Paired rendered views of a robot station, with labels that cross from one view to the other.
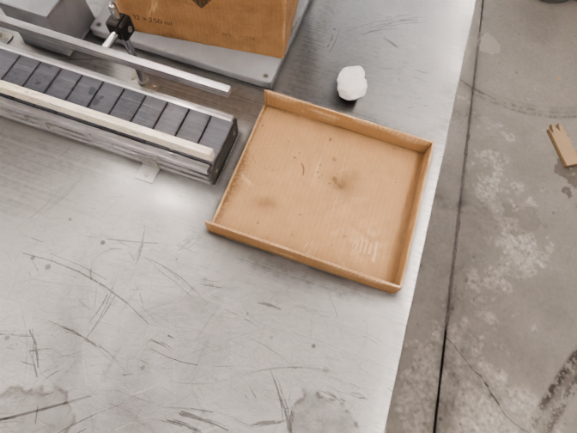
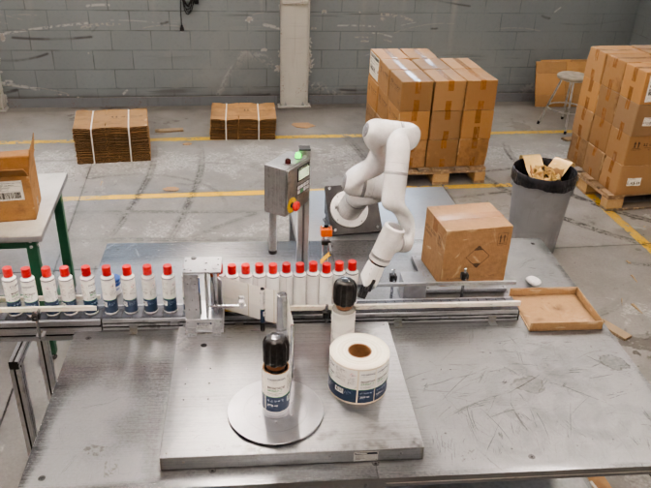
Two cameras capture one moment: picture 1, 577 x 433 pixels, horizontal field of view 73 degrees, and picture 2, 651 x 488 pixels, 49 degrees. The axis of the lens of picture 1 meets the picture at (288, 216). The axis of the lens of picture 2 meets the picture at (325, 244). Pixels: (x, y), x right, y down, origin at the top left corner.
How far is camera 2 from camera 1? 263 cm
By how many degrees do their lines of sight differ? 41
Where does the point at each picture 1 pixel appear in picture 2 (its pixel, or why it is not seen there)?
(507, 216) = not seen: hidden behind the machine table
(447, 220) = not seen: hidden behind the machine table
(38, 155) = (450, 329)
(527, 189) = not seen: hidden behind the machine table
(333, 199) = (559, 313)
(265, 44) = (497, 275)
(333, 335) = (594, 343)
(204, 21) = (475, 272)
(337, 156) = (548, 302)
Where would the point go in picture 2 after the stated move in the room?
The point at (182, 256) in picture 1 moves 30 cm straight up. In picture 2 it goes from (528, 339) to (542, 273)
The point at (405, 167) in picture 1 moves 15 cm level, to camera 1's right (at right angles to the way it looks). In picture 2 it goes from (573, 298) to (604, 294)
